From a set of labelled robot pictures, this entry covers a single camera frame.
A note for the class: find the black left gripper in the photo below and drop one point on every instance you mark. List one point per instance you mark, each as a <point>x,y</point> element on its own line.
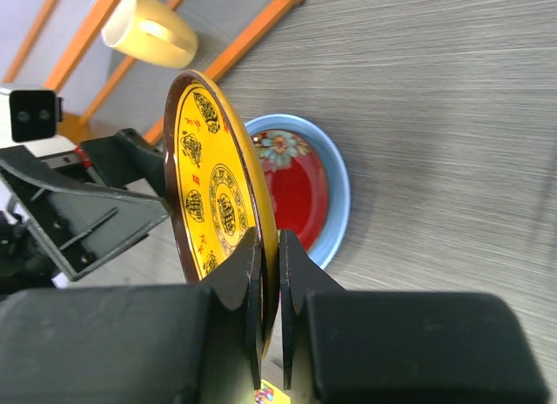
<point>77,227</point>

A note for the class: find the red patterned plate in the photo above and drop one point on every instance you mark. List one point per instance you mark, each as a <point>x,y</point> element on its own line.
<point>296,181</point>

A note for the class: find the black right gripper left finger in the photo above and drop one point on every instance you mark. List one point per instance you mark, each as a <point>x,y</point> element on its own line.
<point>197,343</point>

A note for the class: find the light blue plate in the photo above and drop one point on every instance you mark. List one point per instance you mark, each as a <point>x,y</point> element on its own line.
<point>339,207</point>

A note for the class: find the yellow ceramic mug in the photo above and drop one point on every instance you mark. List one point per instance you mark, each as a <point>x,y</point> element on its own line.
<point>150,32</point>

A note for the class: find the green illustrated booklet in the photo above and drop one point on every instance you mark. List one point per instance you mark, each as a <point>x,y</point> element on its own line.
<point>269,394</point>

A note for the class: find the orange wooden shelf rack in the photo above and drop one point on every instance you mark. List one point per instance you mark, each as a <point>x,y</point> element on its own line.
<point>51,42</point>

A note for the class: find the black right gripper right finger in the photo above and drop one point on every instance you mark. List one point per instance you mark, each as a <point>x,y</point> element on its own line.
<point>345,346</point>

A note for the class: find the brown yellow-rimmed plate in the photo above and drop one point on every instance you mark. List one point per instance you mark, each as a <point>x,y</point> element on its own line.
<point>216,186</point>

